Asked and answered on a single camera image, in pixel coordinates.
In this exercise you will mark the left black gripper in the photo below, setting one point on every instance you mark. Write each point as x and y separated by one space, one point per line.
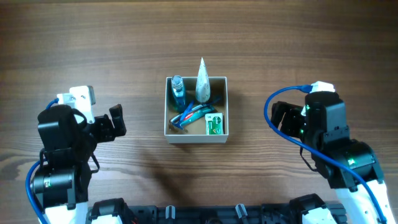
104 127

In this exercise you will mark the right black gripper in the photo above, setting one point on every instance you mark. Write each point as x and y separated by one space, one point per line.
286 119

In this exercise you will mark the blue white toothbrush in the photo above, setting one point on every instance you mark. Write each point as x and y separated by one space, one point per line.
199 109

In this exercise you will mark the blue razor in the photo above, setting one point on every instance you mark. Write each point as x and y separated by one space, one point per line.
175 124

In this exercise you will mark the green soap box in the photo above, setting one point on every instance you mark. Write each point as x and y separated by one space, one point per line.
214 123

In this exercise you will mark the teal red toothpaste tube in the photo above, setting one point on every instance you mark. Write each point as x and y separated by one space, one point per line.
197 115

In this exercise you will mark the blue mouthwash bottle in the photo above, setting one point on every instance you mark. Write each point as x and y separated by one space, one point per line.
178 92

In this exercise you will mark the white lotion tube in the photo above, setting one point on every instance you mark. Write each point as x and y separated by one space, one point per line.
202 90

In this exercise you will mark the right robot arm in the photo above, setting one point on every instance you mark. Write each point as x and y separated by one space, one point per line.
350 167

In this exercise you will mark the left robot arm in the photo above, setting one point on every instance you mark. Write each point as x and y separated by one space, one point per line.
57 186

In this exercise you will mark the white cardboard open box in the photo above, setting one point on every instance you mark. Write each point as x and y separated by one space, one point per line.
195 133

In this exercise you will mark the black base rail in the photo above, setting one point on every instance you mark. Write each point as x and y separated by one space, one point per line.
300 210

